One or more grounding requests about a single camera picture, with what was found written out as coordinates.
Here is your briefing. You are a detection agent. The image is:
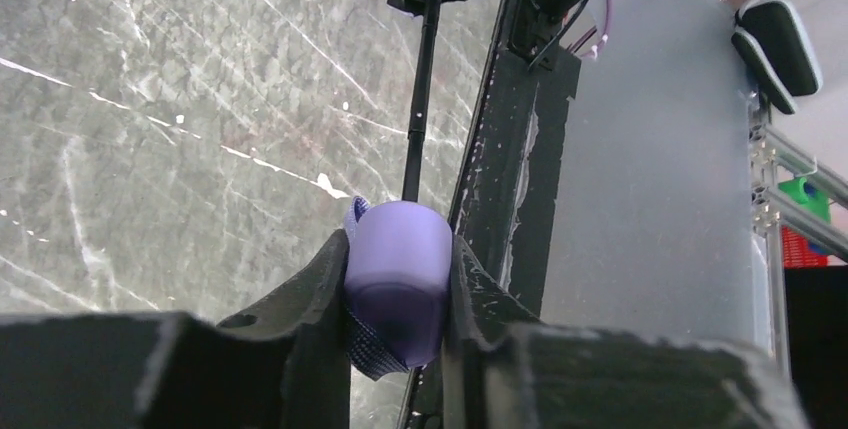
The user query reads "red crate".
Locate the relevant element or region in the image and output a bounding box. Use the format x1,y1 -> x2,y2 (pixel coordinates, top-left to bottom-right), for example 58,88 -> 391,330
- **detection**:
781,227 -> 829,269

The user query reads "green plastic object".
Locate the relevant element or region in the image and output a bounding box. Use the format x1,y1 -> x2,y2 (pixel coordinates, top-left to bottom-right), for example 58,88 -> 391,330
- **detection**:
778,176 -> 831,223

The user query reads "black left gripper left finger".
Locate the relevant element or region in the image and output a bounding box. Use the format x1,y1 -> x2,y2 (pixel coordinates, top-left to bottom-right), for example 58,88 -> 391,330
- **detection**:
1,230 -> 351,428

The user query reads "purple folding umbrella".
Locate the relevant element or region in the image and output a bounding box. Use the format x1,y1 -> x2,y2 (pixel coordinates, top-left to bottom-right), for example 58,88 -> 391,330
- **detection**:
344,0 -> 468,381

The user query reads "aluminium frame rail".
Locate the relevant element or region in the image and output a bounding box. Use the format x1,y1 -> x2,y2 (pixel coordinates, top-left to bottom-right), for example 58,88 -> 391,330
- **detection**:
720,0 -> 847,371

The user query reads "mint green umbrella case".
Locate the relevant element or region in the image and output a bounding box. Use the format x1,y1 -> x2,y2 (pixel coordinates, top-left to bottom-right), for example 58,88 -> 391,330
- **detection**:
731,0 -> 823,115

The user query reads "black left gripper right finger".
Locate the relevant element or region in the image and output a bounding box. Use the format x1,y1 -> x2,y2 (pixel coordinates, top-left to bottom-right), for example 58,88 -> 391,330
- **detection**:
441,237 -> 808,428

